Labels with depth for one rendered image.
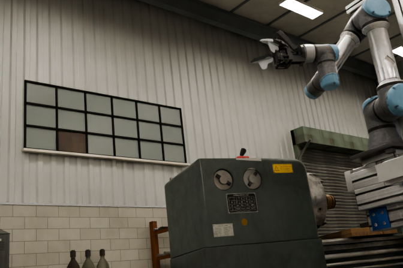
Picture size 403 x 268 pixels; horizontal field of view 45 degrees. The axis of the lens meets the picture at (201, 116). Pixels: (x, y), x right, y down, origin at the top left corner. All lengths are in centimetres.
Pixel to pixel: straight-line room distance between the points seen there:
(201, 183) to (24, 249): 679
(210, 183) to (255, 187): 23
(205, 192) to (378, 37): 99
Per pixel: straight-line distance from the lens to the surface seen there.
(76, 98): 996
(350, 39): 233
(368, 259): 272
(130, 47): 1127
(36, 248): 889
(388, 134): 219
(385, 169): 200
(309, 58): 206
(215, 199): 221
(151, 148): 1050
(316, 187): 263
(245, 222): 226
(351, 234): 266
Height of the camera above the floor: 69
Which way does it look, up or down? 20 degrees up
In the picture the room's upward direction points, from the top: 7 degrees counter-clockwise
